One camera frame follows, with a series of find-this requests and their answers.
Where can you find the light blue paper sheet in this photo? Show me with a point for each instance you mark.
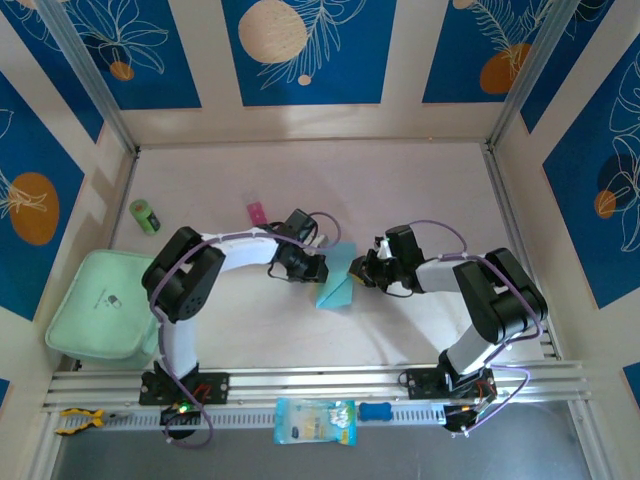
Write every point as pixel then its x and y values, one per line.
pixel 337 295

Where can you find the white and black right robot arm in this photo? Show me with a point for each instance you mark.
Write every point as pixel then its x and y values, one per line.
pixel 437 275

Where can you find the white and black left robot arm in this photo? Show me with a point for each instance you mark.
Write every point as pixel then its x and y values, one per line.
pixel 245 250

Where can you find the pink plastic case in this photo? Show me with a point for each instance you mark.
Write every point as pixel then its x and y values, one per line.
pixel 256 212

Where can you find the blue bone-shaped sponge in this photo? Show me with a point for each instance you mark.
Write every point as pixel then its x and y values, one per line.
pixel 375 411

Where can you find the wet wipes packet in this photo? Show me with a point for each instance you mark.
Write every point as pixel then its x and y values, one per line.
pixel 315 422

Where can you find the green bottle with black label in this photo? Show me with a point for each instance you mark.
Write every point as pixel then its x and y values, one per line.
pixel 145 217

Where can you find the black controller board with LED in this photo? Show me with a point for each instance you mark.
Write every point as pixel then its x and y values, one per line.
pixel 180 412

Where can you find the mint green container lid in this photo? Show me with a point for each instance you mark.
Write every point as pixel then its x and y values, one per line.
pixel 95 310

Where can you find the aluminium front rail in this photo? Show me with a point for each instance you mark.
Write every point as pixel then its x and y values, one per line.
pixel 310 382

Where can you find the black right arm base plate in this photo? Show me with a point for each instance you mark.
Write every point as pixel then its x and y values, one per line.
pixel 420 382

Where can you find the aluminium side rail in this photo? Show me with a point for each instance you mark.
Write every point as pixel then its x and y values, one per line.
pixel 125 190
pixel 505 215

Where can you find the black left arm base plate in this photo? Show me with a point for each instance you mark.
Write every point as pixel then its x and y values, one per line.
pixel 215 387

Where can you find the aluminium corner post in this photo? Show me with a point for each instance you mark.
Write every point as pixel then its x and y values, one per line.
pixel 85 75
pixel 530 75

